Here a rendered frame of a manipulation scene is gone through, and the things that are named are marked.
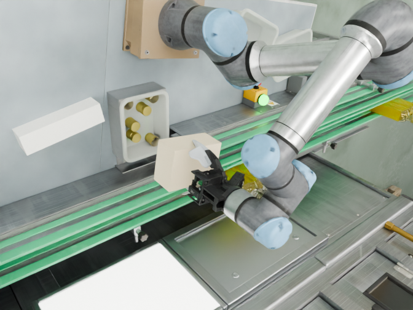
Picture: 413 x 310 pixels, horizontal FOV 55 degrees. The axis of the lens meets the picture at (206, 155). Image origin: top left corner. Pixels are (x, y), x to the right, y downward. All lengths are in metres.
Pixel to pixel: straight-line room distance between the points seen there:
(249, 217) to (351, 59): 0.38
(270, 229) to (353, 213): 0.85
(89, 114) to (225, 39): 0.45
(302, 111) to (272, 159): 0.12
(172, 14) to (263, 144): 0.55
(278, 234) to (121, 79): 0.72
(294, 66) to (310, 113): 0.30
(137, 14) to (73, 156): 0.48
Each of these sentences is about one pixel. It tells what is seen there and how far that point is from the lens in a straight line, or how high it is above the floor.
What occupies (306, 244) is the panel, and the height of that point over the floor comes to 1.30.
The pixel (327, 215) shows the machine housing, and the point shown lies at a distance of 1.62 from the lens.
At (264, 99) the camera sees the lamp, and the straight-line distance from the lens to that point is 1.61.
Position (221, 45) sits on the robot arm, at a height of 1.07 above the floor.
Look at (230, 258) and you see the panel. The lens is 1.32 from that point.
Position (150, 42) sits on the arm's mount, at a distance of 1.19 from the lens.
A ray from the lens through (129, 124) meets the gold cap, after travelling 1.30.
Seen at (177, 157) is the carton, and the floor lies 1.12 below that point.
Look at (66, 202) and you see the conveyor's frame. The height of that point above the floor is 0.85.
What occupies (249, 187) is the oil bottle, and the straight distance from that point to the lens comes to 1.37.
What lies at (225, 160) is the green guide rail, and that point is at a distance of 1.43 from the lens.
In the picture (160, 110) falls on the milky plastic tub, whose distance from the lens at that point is 1.34.
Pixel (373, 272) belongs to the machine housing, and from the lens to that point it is 1.47.
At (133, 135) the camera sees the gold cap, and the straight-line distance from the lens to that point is 1.31.
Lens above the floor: 1.84
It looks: 41 degrees down
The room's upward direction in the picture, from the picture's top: 124 degrees clockwise
